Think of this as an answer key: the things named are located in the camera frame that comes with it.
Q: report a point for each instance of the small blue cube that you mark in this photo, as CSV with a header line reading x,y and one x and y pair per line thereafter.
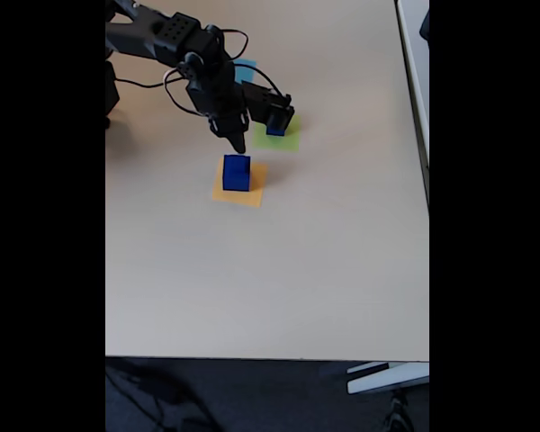
x,y
242,165

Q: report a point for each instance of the largest blue cube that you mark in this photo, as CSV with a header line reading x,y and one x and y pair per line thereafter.
x,y
231,180

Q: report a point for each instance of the black camera box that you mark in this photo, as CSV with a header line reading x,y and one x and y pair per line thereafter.
x,y
270,105

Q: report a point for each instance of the white table foot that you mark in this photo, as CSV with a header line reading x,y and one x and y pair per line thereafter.
x,y
387,380

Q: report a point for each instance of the orange paper square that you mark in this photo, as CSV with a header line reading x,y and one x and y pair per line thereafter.
x,y
234,198

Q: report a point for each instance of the dark blue object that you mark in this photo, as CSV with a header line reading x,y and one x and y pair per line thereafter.
x,y
425,24

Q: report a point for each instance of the medium blue cube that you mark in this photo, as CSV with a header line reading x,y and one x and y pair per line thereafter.
x,y
276,132

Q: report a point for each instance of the blue paper square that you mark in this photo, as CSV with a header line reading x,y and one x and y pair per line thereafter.
x,y
247,72

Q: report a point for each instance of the green paper square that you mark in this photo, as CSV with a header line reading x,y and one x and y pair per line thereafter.
x,y
288,141

